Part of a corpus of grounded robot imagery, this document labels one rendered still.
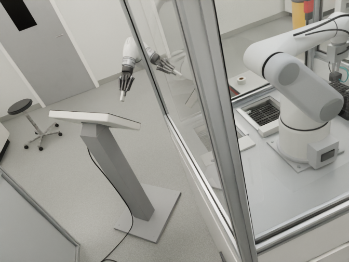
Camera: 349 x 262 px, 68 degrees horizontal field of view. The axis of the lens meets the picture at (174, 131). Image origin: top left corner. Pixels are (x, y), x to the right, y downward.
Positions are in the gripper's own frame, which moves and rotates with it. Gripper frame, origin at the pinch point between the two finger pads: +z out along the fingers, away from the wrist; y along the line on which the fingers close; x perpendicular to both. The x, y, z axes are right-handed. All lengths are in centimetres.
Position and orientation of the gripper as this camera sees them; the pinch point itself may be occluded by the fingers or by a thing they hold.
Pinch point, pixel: (122, 96)
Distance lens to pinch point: 177.0
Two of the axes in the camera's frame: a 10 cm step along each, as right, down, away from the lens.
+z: -1.5, 9.8, -1.3
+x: 4.3, 1.8, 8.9
